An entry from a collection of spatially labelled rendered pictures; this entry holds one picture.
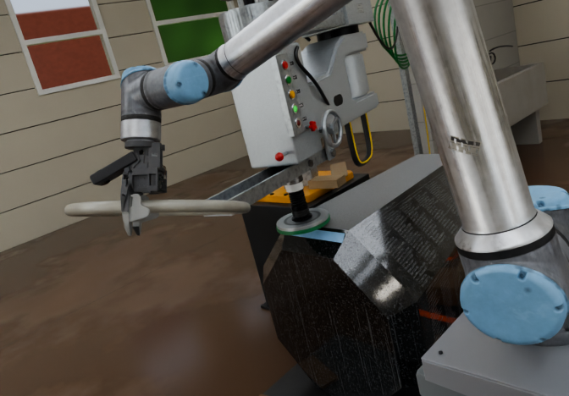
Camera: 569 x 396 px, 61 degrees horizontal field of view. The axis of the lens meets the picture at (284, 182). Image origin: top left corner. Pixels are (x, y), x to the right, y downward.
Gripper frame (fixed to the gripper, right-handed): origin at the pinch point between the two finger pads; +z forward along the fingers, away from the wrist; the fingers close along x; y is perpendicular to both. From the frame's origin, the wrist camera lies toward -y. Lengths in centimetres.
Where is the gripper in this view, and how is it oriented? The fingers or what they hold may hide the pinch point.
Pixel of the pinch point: (130, 229)
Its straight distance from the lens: 115.5
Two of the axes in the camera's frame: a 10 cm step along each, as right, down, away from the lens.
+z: 0.2, 10.0, -0.9
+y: 10.0, -0.2, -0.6
